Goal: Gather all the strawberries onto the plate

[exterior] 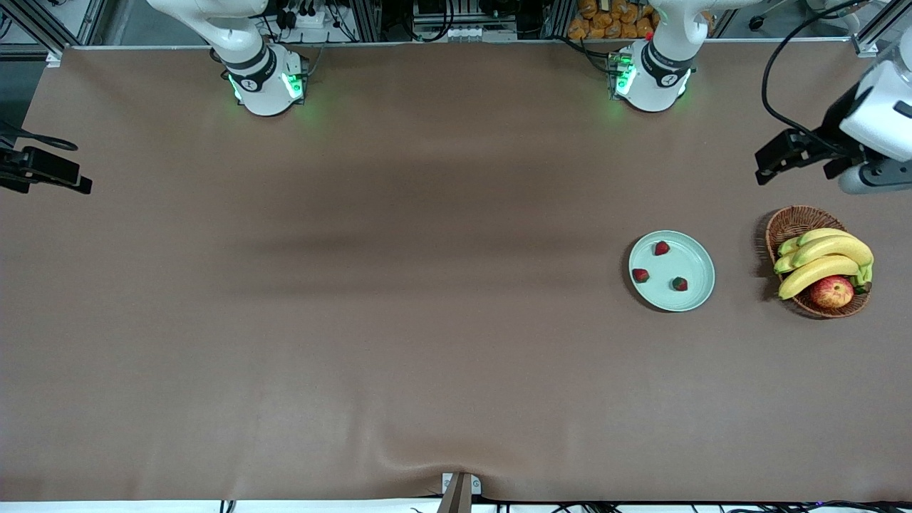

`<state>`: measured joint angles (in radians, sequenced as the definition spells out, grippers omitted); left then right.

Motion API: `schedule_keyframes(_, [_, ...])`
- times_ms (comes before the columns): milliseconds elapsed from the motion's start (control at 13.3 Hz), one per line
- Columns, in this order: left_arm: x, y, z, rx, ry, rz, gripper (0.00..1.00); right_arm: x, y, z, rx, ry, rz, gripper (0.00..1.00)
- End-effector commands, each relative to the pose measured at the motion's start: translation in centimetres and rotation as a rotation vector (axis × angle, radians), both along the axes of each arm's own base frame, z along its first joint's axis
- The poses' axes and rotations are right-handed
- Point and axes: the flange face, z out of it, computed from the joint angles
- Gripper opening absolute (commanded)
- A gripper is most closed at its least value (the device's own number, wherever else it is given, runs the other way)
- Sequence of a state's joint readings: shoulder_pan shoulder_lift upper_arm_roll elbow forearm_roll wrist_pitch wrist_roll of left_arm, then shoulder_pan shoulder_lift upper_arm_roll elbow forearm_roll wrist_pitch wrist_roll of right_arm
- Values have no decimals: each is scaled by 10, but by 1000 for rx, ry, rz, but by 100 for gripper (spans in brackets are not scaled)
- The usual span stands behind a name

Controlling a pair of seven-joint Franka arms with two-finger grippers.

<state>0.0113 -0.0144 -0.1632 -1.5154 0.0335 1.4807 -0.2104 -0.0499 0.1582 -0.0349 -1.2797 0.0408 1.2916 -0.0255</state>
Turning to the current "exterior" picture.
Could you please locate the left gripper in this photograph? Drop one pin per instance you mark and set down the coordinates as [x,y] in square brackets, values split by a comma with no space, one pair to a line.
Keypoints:
[828,136]

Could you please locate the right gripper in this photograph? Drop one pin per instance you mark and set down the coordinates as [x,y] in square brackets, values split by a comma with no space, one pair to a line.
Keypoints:
[8,169]

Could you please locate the red strawberry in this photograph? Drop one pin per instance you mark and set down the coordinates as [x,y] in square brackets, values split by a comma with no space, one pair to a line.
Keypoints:
[680,285]
[640,275]
[662,248]

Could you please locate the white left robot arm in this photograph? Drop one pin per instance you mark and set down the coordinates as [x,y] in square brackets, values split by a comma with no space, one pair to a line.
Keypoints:
[659,71]

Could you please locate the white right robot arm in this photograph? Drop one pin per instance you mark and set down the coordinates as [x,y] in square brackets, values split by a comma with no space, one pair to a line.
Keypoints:
[249,64]

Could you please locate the mint green round plate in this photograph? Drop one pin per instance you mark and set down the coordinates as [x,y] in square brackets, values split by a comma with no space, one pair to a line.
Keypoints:
[684,260]

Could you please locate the brown wicker basket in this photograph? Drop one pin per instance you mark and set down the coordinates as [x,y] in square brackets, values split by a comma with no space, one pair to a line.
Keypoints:
[794,221]

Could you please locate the yellow banana bunch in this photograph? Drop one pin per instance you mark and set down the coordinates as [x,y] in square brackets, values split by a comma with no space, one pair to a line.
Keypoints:
[819,271]

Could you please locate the red yellow apple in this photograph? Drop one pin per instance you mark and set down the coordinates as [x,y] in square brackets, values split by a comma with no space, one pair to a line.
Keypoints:
[832,292]

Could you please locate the grey swivel chair base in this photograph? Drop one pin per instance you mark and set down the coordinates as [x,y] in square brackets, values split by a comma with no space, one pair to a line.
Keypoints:
[784,14]

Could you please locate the orange brown bread roll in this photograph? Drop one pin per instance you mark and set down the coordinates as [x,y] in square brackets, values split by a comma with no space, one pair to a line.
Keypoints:
[579,28]
[590,8]
[613,28]
[644,26]

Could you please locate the white power strip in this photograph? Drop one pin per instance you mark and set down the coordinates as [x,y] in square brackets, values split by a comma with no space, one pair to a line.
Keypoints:
[306,19]

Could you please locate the white connector row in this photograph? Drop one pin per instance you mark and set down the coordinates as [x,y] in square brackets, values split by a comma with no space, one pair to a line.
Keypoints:
[481,33]

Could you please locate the brown table cover cloth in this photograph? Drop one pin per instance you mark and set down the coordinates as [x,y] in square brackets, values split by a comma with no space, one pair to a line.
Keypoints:
[456,392]

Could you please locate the aluminium frame profile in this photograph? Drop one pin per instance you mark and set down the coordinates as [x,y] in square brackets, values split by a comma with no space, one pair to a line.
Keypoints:
[43,28]
[873,32]

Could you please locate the grey metal table bracket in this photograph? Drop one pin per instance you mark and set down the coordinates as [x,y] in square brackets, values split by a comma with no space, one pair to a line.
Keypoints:
[447,484]

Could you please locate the dark camera pole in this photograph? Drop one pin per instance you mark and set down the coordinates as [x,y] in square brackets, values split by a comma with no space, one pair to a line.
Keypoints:
[456,499]

